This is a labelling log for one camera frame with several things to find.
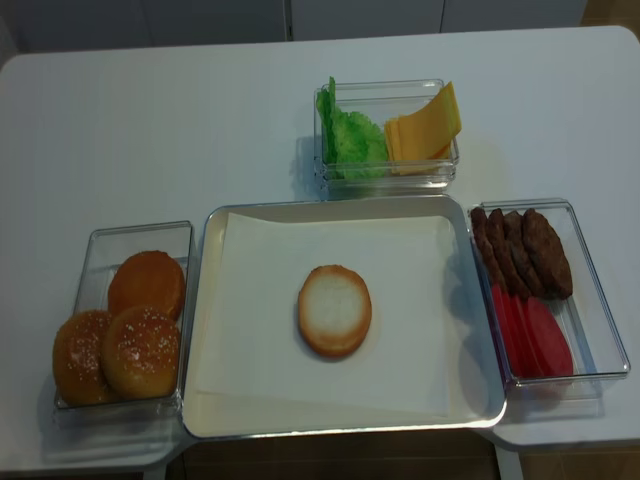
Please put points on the clear bun container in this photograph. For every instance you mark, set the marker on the clear bun container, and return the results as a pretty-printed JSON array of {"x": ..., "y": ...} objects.
[{"x": 107, "y": 249}]

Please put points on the sesame bun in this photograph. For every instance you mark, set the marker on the sesame bun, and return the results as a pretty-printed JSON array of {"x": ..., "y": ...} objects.
[
  {"x": 140, "y": 354},
  {"x": 76, "y": 359}
]

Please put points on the white parchment paper sheet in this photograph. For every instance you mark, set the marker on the white parchment paper sheet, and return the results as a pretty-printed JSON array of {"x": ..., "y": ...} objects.
[{"x": 252, "y": 347}]

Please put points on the sesame bun far left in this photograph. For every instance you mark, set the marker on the sesame bun far left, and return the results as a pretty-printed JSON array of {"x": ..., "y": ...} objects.
[{"x": 76, "y": 359}]

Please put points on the green lettuce leaf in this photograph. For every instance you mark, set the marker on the green lettuce leaf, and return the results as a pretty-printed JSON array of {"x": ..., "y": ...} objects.
[
  {"x": 326, "y": 107},
  {"x": 357, "y": 147}
]

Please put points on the red tomato slice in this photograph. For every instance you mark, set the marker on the red tomato slice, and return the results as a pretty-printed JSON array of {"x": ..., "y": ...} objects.
[
  {"x": 529, "y": 365},
  {"x": 510, "y": 332},
  {"x": 548, "y": 343}
]

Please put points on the clear lettuce cheese container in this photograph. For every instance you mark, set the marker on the clear lettuce cheese container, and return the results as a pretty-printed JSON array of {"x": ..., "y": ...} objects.
[{"x": 381, "y": 102}]

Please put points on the red tomato slice middle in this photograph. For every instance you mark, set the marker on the red tomato slice middle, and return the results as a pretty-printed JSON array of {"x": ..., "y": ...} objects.
[{"x": 529, "y": 365}]

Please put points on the red tomato slice right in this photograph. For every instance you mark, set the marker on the red tomato slice right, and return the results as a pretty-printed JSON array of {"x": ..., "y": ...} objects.
[{"x": 548, "y": 343}]

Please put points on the green lettuce leaf in container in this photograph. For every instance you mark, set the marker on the green lettuce leaf in container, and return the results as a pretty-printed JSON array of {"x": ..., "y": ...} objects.
[{"x": 357, "y": 147}]

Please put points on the bottom bun half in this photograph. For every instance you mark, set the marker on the bottom bun half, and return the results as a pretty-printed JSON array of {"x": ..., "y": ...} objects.
[{"x": 334, "y": 311}]

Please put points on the sesame bun front right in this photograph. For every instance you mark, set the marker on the sesame bun front right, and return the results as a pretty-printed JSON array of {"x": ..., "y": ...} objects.
[{"x": 140, "y": 354}]

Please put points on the upright yellow cheese slice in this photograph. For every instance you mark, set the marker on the upright yellow cheese slice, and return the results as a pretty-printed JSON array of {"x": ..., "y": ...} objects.
[{"x": 440, "y": 120}]

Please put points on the silver metal tray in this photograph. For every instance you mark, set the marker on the silver metal tray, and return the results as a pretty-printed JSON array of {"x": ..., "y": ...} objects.
[{"x": 476, "y": 393}]

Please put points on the plain orange bun back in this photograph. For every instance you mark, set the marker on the plain orange bun back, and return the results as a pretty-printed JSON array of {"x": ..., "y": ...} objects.
[{"x": 148, "y": 278}]

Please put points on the flat yellow cheese slices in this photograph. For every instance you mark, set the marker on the flat yellow cheese slices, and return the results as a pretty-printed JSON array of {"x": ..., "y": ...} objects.
[{"x": 406, "y": 167}]

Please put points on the brown patty rightmost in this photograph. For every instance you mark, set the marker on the brown patty rightmost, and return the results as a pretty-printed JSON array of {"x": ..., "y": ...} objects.
[{"x": 547, "y": 255}]

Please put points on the red tomato slice left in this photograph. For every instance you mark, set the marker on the red tomato slice left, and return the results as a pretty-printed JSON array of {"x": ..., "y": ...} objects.
[{"x": 510, "y": 332}]

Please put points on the brown patty leftmost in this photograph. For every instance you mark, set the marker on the brown patty leftmost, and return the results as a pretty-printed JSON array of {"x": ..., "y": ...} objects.
[{"x": 479, "y": 223}]

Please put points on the brown patty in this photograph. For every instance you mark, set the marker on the brown patty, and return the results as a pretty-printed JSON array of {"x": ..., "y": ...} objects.
[
  {"x": 479, "y": 223},
  {"x": 520, "y": 257},
  {"x": 547, "y": 255},
  {"x": 496, "y": 235}
]

